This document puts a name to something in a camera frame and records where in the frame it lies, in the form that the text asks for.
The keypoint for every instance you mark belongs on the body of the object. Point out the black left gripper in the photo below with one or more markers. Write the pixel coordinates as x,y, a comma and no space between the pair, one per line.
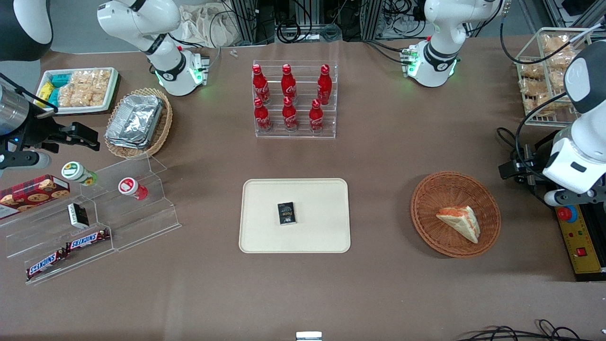
536,160

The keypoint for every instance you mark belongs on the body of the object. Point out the round brown wicker basket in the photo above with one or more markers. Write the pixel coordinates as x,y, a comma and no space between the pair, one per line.
440,189

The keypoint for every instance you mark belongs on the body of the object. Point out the green-lidded cup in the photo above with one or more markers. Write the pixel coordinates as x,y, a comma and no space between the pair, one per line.
75,171

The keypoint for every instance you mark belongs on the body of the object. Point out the yellow snack packet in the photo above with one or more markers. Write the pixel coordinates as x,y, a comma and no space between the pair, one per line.
44,91

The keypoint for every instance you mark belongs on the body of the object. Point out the red-lidded cup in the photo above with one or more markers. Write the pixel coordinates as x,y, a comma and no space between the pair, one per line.
130,186

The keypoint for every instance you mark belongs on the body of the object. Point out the black and white small box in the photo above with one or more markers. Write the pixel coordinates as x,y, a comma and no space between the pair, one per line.
78,215

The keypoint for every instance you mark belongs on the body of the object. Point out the white rectangular snack tray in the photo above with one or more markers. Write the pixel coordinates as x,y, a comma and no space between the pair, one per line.
111,97

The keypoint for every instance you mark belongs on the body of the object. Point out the clear acrylic stepped display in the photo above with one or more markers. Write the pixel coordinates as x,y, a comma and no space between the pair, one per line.
142,222

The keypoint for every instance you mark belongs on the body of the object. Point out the stacked aluminium foil trays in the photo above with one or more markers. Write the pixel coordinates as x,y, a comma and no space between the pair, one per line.
135,121

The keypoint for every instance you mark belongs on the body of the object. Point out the oval tan wicker basket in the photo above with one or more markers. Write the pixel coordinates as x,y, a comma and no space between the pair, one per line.
163,128

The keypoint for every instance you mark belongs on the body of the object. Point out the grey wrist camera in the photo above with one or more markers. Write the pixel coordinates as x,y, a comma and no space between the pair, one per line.
26,160
558,198

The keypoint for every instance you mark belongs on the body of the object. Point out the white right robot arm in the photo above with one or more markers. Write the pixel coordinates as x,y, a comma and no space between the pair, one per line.
166,66

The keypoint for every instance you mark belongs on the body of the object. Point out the triangular sandwich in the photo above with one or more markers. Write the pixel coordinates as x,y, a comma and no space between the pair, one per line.
461,223

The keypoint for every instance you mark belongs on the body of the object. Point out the red cookie box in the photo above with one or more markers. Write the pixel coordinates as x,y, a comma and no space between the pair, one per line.
33,193

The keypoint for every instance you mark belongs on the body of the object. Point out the small black snack box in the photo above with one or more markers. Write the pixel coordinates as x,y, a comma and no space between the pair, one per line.
287,213

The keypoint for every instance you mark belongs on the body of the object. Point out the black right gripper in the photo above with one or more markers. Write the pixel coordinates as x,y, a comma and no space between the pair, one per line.
39,132

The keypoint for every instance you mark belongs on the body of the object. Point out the beige cloth bag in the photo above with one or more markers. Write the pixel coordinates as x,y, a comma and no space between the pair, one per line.
208,26

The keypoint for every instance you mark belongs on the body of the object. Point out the beige rectangular tray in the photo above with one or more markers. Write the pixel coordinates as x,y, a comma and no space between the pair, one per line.
265,237

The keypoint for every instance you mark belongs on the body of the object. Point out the teal snack packet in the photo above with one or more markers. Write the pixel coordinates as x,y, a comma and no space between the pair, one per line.
53,97
60,79

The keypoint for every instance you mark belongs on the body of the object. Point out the red cola bottle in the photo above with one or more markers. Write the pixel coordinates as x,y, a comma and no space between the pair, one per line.
289,117
262,118
316,118
288,85
324,87
260,85

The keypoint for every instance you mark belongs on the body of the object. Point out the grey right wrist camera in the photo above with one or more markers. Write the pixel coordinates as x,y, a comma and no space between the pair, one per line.
26,160

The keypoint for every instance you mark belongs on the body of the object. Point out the white object at table edge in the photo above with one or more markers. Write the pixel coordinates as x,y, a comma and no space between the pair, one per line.
308,336

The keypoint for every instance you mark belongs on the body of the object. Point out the aluminium frame post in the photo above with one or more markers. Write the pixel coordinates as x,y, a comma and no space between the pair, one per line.
371,19
246,19

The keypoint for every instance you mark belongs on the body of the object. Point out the clear acrylic bottle rack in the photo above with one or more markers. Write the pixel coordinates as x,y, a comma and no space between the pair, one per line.
296,135

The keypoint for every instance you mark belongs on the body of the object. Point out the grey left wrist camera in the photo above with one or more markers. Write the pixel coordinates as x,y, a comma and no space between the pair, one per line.
558,198

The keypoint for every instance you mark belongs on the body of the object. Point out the snickers chocolate bar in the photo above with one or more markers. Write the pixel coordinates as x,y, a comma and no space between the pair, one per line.
87,240
46,263

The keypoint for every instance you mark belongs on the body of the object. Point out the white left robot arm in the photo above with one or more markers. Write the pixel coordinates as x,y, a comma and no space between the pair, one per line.
440,61

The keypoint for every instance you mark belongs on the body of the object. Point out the bagged fried snack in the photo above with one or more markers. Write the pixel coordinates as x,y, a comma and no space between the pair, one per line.
531,71
534,86
555,43
557,79
542,104
558,59

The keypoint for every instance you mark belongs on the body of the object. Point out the small clear plastic piece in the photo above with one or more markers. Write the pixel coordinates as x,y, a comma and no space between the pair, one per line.
233,53

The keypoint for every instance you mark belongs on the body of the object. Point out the rice cracker bag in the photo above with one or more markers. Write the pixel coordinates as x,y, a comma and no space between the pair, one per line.
80,97
92,78

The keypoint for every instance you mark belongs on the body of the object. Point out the yellow emergency stop control box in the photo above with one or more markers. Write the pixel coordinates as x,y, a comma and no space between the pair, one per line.
580,251

